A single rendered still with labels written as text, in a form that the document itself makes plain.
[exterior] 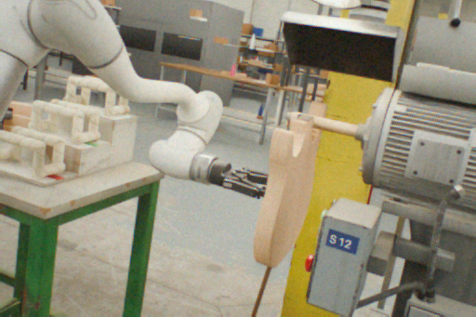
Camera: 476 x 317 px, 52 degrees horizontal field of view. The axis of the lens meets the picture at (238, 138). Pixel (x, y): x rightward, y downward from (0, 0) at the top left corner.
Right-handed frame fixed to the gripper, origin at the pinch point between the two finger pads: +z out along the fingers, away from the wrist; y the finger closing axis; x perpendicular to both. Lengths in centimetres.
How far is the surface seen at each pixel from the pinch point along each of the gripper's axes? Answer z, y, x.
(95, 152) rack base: -64, -1, -6
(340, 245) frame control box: 22.7, 29.3, 4.9
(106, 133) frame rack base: -67, -10, -2
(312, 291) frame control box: 19.3, 30.5, -6.4
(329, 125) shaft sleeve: 8.4, -6.1, 19.5
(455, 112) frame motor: 37.2, -1.6, 30.2
